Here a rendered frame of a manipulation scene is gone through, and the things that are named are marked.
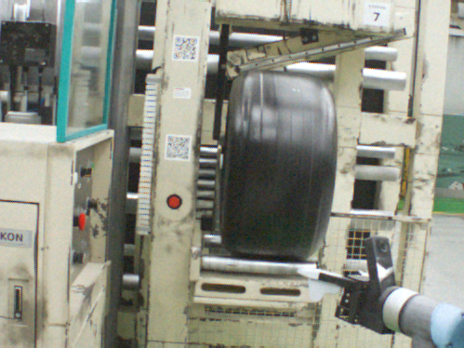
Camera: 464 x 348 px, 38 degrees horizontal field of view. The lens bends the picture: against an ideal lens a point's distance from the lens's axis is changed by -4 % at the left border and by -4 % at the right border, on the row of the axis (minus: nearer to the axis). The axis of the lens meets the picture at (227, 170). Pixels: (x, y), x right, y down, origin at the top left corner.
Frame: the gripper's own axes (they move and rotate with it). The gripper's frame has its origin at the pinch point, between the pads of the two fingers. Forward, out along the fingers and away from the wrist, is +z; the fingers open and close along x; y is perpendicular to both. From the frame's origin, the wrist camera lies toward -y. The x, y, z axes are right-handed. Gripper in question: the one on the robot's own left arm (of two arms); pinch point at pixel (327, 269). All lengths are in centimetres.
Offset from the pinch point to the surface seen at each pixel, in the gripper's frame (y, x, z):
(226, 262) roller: 13, 19, 64
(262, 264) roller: 12, 28, 59
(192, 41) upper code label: -47, 1, 78
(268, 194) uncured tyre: -9, 18, 49
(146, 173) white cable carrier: -7, -2, 84
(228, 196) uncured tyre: -6, 11, 58
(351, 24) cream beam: -67, 57, 76
